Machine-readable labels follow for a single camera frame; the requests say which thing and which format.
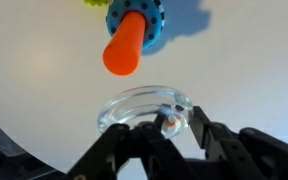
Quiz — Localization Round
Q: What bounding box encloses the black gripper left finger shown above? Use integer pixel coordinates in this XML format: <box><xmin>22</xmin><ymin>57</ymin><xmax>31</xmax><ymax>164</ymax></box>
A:
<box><xmin>65</xmin><ymin>114</ymin><xmax>198</xmax><ymax>180</ymax></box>

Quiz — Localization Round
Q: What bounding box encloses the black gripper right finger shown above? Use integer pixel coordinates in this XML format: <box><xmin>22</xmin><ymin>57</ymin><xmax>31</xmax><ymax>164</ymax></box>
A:
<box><xmin>190</xmin><ymin>105</ymin><xmax>288</xmax><ymax>180</ymax></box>

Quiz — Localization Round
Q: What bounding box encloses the clear plastic rattle ring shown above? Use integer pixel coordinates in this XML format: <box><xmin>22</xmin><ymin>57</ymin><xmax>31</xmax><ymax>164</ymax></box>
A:
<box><xmin>97</xmin><ymin>85</ymin><xmax>195</xmax><ymax>140</ymax></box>

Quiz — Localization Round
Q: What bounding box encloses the orange stacking post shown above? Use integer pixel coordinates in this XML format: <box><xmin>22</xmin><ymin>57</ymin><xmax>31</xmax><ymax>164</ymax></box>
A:
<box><xmin>102</xmin><ymin>10</ymin><xmax>148</xmax><ymax>77</ymax></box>

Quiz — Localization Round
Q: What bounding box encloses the blue dotted striped ring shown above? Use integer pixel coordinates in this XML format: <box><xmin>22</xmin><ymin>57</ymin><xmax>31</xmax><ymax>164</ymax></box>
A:
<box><xmin>105</xmin><ymin>0</ymin><xmax>166</xmax><ymax>51</ymax></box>

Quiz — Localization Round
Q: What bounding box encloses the yellow-green bumpy ring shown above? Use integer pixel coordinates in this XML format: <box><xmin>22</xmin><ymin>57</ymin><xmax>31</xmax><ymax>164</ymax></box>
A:
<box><xmin>83</xmin><ymin>0</ymin><xmax>113</xmax><ymax>8</ymax></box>

